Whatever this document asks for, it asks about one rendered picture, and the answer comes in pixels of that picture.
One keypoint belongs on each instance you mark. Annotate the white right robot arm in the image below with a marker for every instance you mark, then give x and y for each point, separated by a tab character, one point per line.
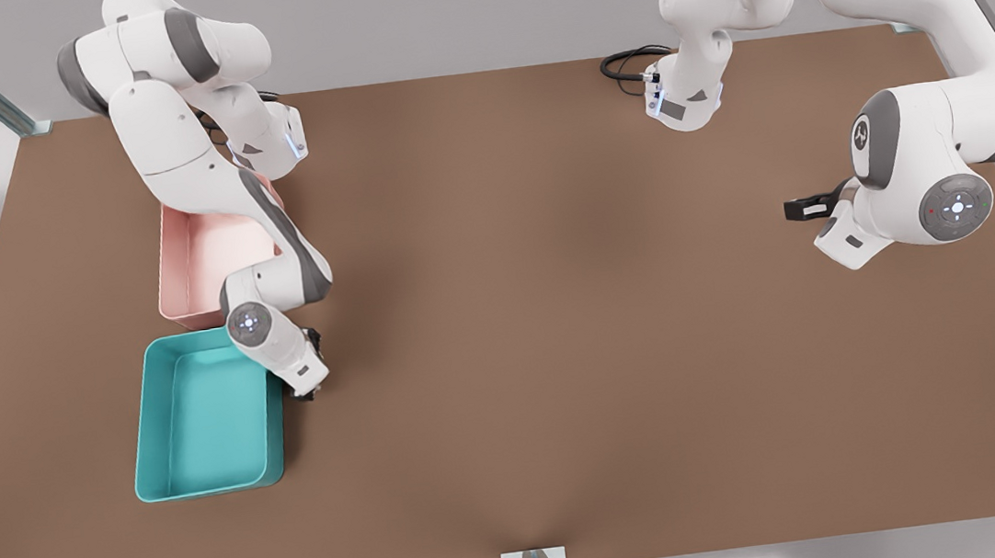
179	155

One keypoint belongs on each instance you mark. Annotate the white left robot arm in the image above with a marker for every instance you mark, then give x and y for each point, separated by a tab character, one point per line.
907	42

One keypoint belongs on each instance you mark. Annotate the teal plastic tray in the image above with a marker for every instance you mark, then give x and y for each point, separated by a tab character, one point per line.
202	413

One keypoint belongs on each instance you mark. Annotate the pink plastic tray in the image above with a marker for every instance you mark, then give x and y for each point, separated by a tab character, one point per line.
209	265

